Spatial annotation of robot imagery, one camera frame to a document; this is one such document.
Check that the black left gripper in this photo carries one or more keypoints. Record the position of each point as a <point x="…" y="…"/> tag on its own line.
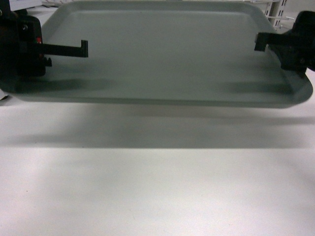
<point x="17" y="30"/>

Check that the grey silver serving tray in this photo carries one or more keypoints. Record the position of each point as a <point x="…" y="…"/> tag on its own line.
<point x="162" y="52"/>

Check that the white checkout table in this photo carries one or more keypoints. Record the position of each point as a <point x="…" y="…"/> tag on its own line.
<point x="84" y="169"/>

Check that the white slotted shelf upright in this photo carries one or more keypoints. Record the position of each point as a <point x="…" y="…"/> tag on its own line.
<point x="274" y="11"/>

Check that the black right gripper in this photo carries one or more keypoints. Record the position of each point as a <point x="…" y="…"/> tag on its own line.
<point x="296" y="47"/>

